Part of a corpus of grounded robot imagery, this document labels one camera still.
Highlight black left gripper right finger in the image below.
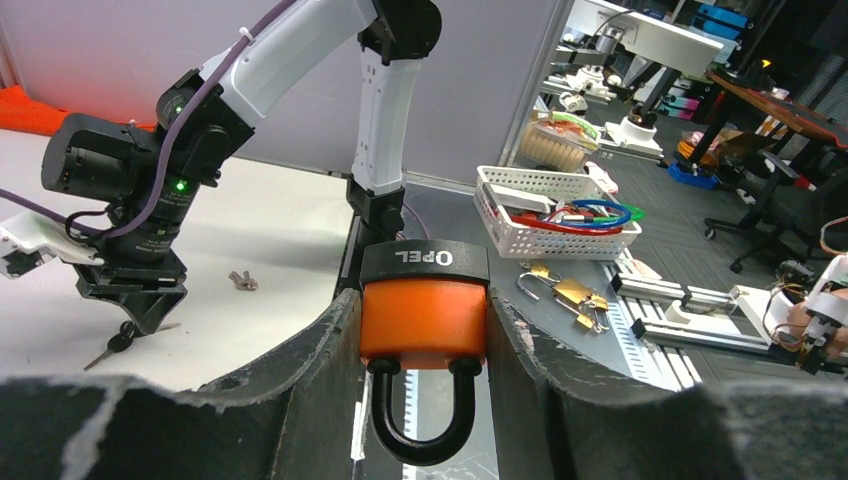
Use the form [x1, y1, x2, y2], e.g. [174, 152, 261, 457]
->
[487, 291, 847, 479]

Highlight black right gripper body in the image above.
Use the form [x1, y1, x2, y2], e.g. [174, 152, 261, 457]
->
[40, 112, 193, 336]

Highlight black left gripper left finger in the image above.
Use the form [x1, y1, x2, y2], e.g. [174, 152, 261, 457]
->
[1, 289, 362, 479]

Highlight orange padlock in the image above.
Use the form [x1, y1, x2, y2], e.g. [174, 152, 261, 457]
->
[359, 239, 490, 466]

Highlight black head key bunch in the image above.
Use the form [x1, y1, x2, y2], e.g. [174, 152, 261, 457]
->
[83, 321, 145, 371]

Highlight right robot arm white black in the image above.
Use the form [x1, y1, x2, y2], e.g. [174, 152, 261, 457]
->
[41, 1, 443, 341]

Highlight silver key bunch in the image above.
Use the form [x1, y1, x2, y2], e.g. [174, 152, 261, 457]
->
[228, 270, 258, 291]

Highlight orange folded cloth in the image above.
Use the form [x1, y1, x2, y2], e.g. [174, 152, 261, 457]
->
[1, 85, 157, 136]

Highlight brass padlock with keys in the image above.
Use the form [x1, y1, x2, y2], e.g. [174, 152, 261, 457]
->
[516, 262, 611, 334]

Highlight white plastic basket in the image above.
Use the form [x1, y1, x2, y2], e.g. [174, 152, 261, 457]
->
[474, 166, 642, 261]

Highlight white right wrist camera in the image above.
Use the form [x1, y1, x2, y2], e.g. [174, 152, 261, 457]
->
[1, 211, 105, 279]

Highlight aluminium frame rails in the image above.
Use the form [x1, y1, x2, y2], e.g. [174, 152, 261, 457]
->
[604, 257, 814, 391]

